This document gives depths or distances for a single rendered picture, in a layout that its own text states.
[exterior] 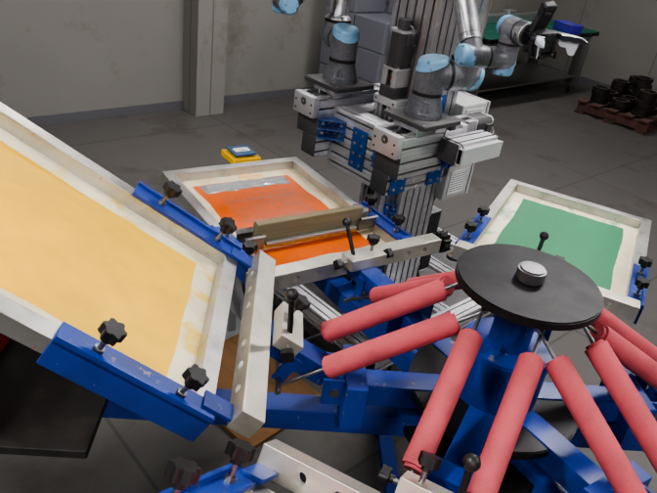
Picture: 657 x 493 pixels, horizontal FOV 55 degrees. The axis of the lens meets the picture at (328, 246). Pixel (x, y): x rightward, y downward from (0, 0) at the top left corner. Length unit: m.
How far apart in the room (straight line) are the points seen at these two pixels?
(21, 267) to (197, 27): 4.81
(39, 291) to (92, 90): 4.73
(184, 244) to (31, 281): 0.47
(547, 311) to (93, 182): 1.04
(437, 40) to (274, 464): 1.99
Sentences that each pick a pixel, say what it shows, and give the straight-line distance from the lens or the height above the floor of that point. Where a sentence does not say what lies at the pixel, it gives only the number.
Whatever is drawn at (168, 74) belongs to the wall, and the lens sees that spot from 6.17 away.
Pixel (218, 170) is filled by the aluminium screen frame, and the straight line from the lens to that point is 2.51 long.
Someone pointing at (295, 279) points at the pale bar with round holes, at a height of 1.01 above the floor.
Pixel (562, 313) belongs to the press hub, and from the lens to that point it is 1.33.
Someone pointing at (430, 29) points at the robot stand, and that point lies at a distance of 2.71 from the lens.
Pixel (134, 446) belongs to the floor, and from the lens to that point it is 2.71.
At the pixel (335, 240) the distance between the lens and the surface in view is 2.15.
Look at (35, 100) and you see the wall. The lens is 5.76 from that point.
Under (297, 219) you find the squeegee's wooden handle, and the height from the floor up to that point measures 1.05.
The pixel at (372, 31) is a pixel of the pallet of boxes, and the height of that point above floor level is 0.89.
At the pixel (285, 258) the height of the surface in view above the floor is 0.96.
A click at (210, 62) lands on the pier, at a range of 6.06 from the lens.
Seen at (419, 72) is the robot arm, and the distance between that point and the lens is 2.50.
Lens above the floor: 1.98
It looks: 29 degrees down
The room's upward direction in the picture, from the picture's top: 8 degrees clockwise
